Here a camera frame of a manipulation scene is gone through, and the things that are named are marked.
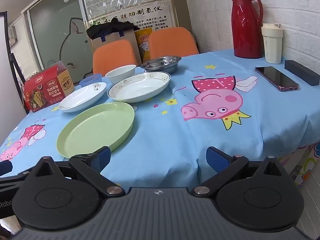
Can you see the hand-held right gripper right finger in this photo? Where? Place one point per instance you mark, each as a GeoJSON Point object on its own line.
{"type": "Point", "coordinates": [216, 158]}

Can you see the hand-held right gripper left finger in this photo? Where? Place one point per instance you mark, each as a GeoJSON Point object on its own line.
{"type": "Point", "coordinates": [103, 156]}

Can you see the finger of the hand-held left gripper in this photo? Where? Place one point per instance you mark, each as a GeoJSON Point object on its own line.
{"type": "Point", "coordinates": [5, 167]}

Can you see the green plate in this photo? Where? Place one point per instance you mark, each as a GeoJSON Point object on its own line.
{"type": "Point", "coordinates": [95, 127]}

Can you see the small white plate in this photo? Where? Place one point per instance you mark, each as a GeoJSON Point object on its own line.
{"type": "Point", "coordinates": [82, 98]}

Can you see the white plate with patterned rim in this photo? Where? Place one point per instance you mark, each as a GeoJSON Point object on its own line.
{"type": "Point", "coordinates": [137, 90]}

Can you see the blue plastic bowl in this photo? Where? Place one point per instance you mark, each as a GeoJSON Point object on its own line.
{"type": "Point", "coordinates": [90, 81]}

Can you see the white bowl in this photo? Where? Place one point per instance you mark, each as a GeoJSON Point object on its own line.
{"type": "Point", "coordinates": [120, 73]}

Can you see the steel bowl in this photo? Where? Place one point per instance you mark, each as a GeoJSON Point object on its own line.
{"type": "Point", "coordinates": [161, 65]}

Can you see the blue printed tablecloth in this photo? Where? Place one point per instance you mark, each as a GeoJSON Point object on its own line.
{"type": "Point", "coordinates": [175, 135]}

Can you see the red snack box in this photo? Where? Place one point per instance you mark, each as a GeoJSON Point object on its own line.
{"type": "Point", "coordinates": [50, 90]}

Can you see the black framed board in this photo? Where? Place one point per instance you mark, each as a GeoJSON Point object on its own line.
{"type": "Point", "coordinates": [11, 67]}

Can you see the black flat remote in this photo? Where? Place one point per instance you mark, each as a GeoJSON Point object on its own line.
{"type": "Point", "coordinates": [276, 78]}

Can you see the orange chair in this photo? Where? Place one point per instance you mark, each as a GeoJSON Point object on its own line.
{"type": "Point", "coordinates": [112, 55]}
{"type": "Point", "coordinates": [172, 42]}

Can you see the yellow bag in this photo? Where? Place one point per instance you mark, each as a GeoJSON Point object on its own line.
{"type": "Point", "coordinates": [143, 42]}

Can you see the cardboard box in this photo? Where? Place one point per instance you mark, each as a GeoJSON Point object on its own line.
{"type": "Point", "coordinates": [130, 36]}

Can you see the black rectangular case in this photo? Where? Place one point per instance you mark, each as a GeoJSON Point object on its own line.
{"type": "Point", "coordinates": [303, 72]}

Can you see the white tumbler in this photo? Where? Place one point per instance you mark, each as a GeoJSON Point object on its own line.
{"type": "Point", "coordinates": [272, 45]}

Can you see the black cloth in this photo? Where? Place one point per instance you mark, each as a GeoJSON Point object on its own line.
{"type": "Point", "coordinates": [110, 27]}

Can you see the red thermos jug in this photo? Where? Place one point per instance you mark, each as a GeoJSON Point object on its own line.
{"type": "Point", "coordinates": [243, 27]}

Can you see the frosted glass door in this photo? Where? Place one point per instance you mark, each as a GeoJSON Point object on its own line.
{"type": "Point", "coordinates": [50, 30]}

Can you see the framed calligraphy poster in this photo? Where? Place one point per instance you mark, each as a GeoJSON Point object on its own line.
{"type": "Point", "coordinates": [155, 12]}

